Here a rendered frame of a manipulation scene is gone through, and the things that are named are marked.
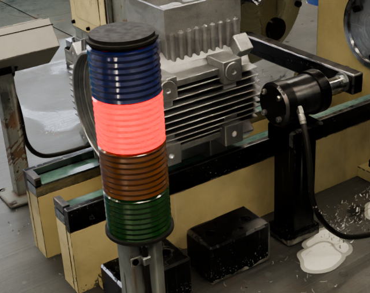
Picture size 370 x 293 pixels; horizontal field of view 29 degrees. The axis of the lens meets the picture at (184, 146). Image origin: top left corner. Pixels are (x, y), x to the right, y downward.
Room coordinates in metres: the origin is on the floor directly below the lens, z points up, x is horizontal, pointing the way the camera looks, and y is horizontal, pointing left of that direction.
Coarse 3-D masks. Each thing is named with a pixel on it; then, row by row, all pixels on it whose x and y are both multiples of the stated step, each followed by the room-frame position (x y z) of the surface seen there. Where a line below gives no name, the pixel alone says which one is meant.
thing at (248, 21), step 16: (240, 0) 1.23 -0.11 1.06; (272, 0) 1.31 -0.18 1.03; (288, 0) 1.33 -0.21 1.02; (256, 16) 1.29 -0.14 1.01; (272, 16) 1.31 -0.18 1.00; (288, 16) 1.33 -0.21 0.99; (240, 32) 1.26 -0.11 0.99; (256, 32) 1.29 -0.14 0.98; (272, 32) 1.30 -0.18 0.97; (288, 32) 1.34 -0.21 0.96
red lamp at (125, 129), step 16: (160, 96) 0.56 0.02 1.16; (96, 112) 0.56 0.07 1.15; (112, 112) 0.54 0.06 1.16; (128, 112) 0.54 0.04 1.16; (144, 112) 0.55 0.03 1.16; (160, 112) 0.56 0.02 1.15; (96, 128) 0.56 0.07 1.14; (112, 128) 0.55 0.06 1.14; (128, 128) 0.54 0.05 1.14; (144, 128) 0.55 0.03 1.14; (160, 128) 0.56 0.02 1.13; (112, 144) 0.55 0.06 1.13; (128, 144) 0.54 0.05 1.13; (144, 144) 0.55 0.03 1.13; (160, 144) 0.56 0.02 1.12
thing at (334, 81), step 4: (336, 76) 0.93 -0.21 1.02; (332, 80) 0.92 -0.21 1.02; (336, 80) 0.92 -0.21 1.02; (340, 80) 0.92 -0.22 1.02; (332, 84) 0.92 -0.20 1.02; (336, 84) 0.92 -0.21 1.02; (340, 84) 0.92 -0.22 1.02; (332, 88) 0.91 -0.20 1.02; (336, 88) 0.92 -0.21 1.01; (340, 88) 0.92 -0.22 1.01; (332, 92) 0.92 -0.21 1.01
